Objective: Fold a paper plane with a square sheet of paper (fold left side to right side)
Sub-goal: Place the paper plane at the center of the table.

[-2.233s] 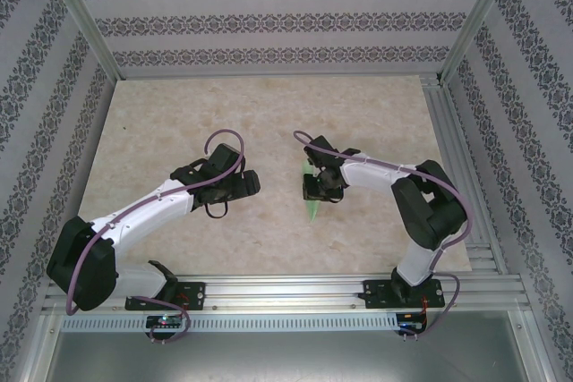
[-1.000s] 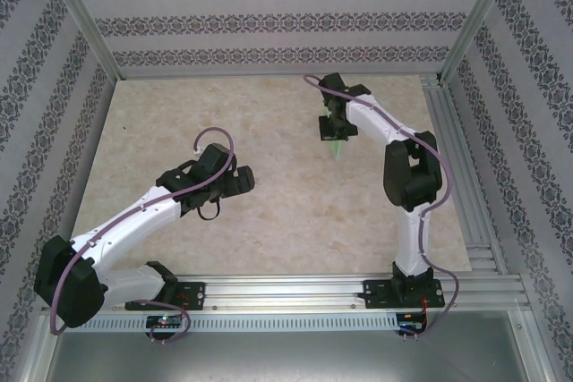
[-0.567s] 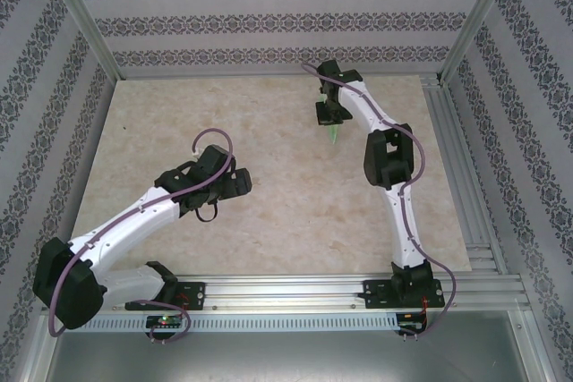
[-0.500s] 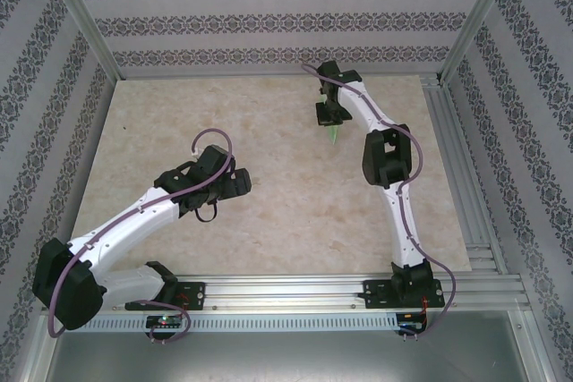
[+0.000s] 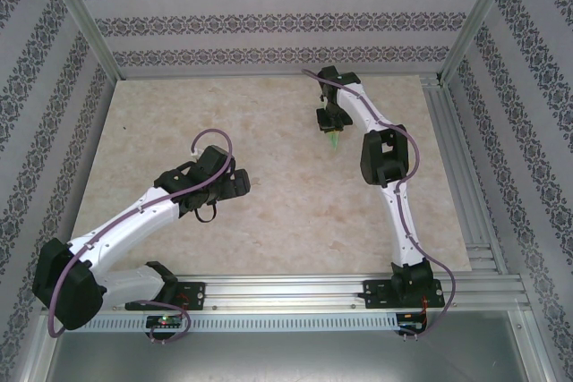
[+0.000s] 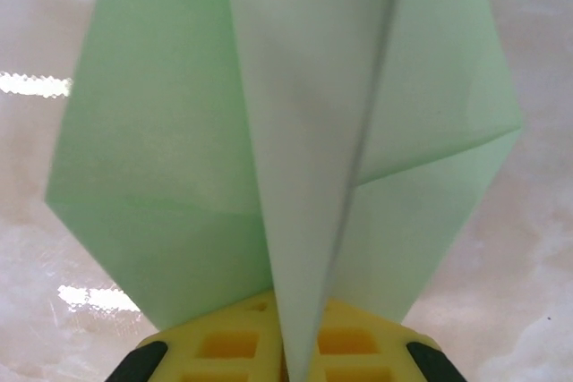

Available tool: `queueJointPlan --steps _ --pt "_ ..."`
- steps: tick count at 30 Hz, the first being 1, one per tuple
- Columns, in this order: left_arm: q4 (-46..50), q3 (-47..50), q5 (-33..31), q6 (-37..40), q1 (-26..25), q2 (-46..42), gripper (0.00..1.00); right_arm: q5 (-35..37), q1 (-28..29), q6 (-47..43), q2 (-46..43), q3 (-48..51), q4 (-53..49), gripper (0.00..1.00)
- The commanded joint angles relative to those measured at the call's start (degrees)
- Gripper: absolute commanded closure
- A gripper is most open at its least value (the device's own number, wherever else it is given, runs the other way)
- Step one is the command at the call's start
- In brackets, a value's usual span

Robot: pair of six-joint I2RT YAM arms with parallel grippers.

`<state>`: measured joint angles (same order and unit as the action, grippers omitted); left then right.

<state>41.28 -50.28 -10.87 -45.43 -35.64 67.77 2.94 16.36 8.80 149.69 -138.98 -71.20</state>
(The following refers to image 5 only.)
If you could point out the aluminium frame post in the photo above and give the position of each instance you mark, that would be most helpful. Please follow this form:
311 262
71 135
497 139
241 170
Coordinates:
85 19
478 19

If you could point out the small circuit board green light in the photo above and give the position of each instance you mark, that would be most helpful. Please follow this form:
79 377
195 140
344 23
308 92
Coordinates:
163 321

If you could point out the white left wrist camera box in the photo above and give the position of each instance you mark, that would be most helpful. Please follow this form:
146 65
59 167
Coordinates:
195 154

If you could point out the small circuit board blue part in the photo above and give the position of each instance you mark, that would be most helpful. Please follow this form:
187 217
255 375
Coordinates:
409 320

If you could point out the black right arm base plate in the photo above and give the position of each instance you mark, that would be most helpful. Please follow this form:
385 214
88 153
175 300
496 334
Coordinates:
373 294

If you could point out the light green paper sheet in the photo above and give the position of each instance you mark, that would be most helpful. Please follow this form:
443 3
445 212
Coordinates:
335 140

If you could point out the long aluminium mounting rail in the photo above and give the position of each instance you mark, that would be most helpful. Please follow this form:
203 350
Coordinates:
277 290

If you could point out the grey metal panel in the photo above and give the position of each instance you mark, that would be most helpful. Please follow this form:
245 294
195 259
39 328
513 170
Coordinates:
286 357

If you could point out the aluminium side rail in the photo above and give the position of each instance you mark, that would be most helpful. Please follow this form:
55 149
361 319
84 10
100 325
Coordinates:
450 131

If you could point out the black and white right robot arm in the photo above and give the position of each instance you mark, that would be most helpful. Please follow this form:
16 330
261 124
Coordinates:
385 158

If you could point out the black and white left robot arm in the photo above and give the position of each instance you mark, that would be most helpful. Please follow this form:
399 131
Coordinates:
71 292

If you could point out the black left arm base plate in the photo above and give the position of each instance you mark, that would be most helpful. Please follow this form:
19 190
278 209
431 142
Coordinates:
197 294

